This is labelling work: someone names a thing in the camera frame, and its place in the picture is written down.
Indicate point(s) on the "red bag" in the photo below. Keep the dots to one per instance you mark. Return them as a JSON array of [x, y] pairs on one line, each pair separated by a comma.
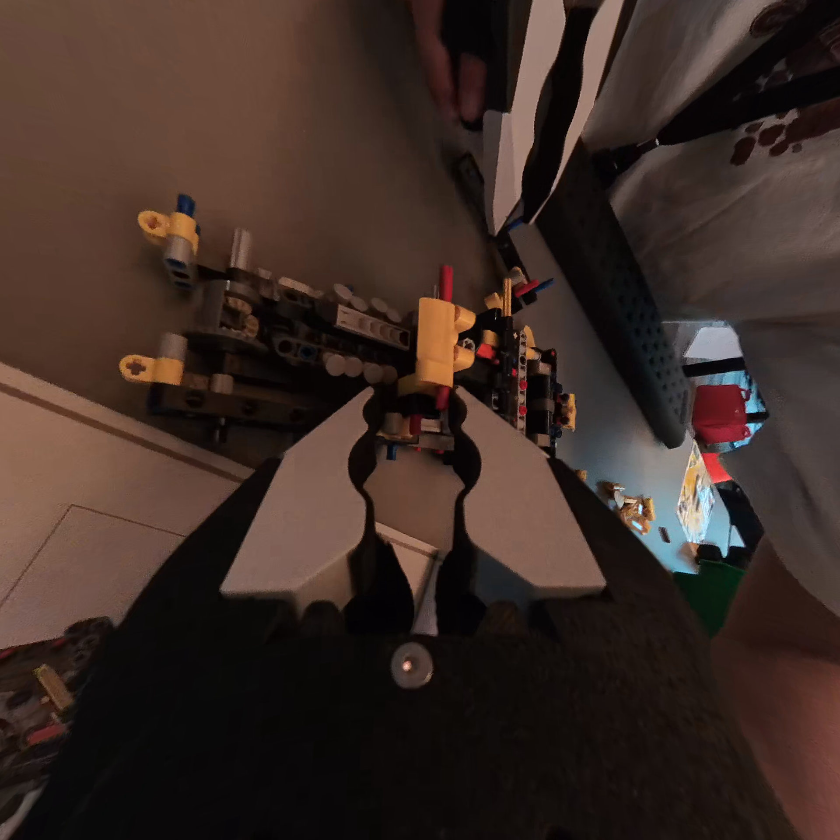
[[718, 413]]

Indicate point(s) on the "open instruction booklet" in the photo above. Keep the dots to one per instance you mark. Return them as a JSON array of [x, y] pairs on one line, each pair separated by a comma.
[[98, 525]]

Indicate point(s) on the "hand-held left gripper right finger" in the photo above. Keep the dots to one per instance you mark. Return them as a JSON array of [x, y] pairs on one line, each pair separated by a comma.
[[531, 525]]

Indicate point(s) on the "partly built lego car chassis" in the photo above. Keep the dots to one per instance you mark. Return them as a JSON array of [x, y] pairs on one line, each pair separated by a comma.
[[367, 334]]

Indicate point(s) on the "black lego beam assembly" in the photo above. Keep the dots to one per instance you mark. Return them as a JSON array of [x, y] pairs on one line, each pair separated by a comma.
[[508, 253]]

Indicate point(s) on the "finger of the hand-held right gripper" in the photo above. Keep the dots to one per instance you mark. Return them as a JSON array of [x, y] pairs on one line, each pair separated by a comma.
[[607, 39], [525, 65]]

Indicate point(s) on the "green plastic bin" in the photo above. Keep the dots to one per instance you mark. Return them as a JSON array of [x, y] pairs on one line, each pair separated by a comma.
[[715, 594]]

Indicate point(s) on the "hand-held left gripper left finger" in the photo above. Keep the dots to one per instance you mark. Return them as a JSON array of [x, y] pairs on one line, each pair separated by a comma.
[[295, 525]]

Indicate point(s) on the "small grey yellow lego assembly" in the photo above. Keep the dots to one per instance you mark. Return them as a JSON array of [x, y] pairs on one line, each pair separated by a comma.
[[172, 239]]

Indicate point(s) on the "person's bare leg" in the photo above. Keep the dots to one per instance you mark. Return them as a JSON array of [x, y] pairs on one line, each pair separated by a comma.
[[787, 689]]

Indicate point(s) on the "scattered yellow black lego pieces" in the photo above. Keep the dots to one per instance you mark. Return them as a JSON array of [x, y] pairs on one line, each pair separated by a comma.
[[633, 508]]

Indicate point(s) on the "person's right hand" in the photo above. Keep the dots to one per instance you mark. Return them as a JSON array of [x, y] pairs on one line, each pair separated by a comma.
[[436, 52]]

